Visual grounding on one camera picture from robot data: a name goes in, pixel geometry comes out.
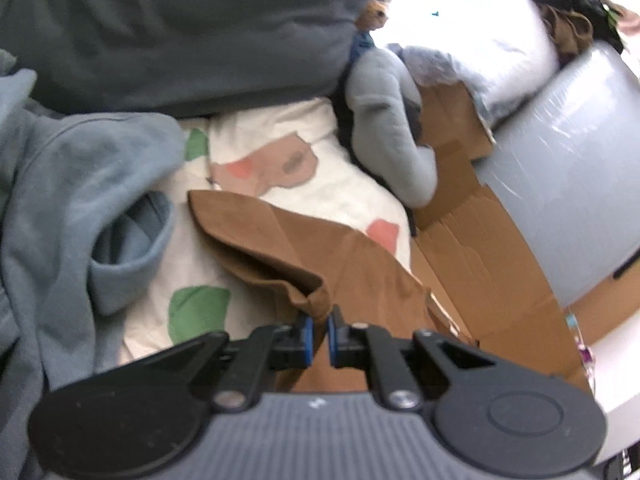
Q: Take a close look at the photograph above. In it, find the dark grey garment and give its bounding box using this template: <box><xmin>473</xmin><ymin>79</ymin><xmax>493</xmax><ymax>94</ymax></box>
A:
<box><xmin>1</xmin><ymin>0</ymin><xmax>369</xmax><ymax>117</ymax></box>

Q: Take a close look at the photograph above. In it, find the grey neck pillow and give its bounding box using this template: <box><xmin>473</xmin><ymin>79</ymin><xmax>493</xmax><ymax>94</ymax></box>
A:
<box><xmin>345</xmin><ymin>48</ymin><xmax>438</xmax><ymax>208</ymax></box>

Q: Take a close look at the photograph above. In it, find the white patterned bed sheet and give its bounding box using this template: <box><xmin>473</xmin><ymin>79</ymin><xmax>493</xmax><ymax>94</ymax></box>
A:
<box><xmin>119</xmin><ymin>99</ymin><xmax>410</xmax><ymax>364</ymax></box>

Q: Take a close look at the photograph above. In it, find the small brown plush toy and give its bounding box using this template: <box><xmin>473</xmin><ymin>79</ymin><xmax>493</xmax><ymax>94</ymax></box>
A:
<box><xmin>355</xmin><ymin>0</ymin><xmax>388</xmax><ymax>32</ymax></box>

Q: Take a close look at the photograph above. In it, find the brown cardboard sheet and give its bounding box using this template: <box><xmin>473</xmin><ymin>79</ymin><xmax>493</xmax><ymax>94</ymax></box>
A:
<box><xmin>411</xmin><ymin>84</ymin><xmax>639</xmax><ymax>390</ymax></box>

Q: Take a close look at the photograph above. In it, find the brown t-shirt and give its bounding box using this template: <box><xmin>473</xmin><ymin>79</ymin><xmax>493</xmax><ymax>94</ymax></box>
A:
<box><xmin>188</xmin><ymin>188</ymin><xmax>452</xmax><ymax>394</ymax></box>

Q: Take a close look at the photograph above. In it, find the light blue hoodie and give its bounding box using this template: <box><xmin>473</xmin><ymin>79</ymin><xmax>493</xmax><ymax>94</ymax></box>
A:
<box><xmin>1</xmin><ymin>53</ymin><xmax>184</xmax><ymax>479</ymax></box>

